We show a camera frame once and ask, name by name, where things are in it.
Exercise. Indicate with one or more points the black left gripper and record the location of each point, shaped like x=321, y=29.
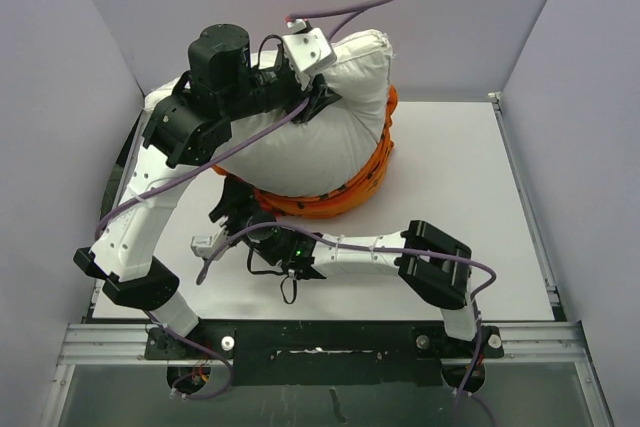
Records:
x=319, y=93

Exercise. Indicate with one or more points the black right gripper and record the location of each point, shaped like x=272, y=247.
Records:
x=238, y=200

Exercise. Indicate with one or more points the white pillow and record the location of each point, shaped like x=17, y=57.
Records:
x=361, y=73

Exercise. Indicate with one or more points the orange patterned plush pillowcase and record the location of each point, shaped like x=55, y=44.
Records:
x=350, y=187

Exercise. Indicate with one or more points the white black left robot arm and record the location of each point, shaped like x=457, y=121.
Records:
x=179, y=142

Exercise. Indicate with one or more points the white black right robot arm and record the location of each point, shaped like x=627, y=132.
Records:
x=431, y=262

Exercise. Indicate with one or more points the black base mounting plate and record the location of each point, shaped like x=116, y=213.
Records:
x=319, y=353

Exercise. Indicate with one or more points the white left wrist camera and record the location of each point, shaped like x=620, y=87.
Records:
x=308, y=51

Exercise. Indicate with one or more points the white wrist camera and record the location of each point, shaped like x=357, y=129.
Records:
x=212, y=246
x=308, y=51

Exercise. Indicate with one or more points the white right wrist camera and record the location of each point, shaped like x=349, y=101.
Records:
x=212, y=246

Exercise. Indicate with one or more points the aluminium frame rail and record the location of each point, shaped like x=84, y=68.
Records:
x=102, y=376

